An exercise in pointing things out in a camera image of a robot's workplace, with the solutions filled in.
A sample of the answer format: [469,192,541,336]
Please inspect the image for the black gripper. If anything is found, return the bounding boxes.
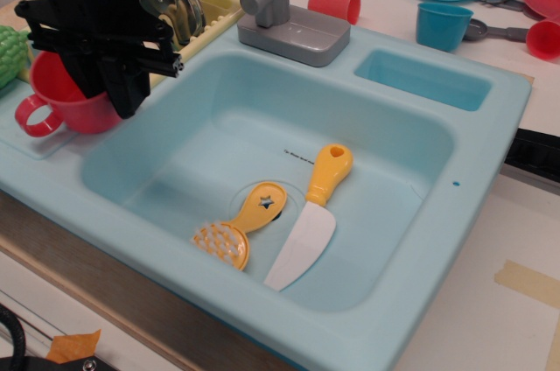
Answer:
[15,0,182,119]

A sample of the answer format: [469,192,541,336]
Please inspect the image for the red cup with handle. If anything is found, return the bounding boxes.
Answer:
[15,52,122,137]

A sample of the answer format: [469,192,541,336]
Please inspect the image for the red cup lying sideways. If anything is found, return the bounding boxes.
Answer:
[307,0,361,25]

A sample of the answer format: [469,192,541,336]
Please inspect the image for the light blue toy sink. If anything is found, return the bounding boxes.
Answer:
[1,27,531,370]

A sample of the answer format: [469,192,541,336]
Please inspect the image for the teal cup near sink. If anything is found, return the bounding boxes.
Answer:
[416,3,473,53]

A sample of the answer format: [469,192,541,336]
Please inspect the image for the red cup at right edge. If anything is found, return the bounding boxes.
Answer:
[526,18,559,60]

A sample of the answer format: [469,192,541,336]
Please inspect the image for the green toy corn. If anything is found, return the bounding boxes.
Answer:
[0,25,28,88]

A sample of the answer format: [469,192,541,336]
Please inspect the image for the grey toy faucet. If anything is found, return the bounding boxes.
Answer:
[237,0,351,67]

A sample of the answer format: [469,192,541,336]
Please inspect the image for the yellow scrub brush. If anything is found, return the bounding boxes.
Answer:
[190,181,288,270]

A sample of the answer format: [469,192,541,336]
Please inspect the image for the orange tape piece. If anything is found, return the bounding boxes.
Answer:
[45,329,102,364]

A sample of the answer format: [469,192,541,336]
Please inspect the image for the grey toy spoon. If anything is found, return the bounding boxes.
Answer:
[463,18,529,43]

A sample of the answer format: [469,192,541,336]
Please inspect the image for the black bar at right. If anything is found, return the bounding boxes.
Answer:
[505,128,559,183]

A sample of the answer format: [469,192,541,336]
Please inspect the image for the beige masking tape strip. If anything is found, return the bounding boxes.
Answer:
[494,260,559,309]

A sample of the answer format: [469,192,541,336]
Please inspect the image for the yellow handled toy knife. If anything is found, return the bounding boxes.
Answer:
[264,143,354,291]

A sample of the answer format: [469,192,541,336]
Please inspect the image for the black cable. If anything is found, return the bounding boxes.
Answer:
[0,303,25,371]

